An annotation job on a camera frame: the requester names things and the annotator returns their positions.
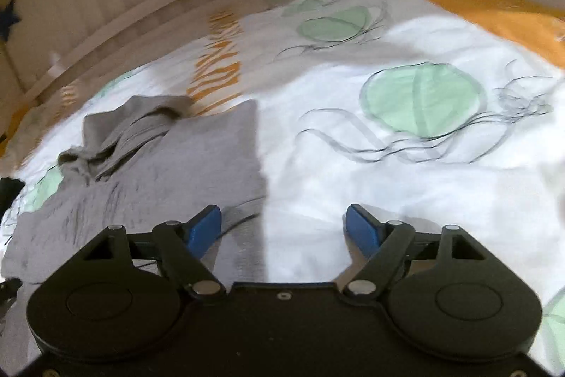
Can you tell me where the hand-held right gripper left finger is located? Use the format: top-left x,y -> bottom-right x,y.
82,204 -> 228,302

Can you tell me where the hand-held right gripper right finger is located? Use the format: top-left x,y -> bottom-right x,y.
344,203 -> 486,304

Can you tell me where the grey knit sweater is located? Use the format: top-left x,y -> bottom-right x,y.
0,94 -> 270,373

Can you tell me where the white duvet with green print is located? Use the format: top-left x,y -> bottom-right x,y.
0,0 -> 565,360

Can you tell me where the black cloth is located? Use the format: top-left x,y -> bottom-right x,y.
0,177 -> 25,224

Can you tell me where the orange bed sheet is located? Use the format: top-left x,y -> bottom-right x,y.
307,0 -> 565,71

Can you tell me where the dark blue star decoration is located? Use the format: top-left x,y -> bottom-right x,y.
0,0 -> 22,43

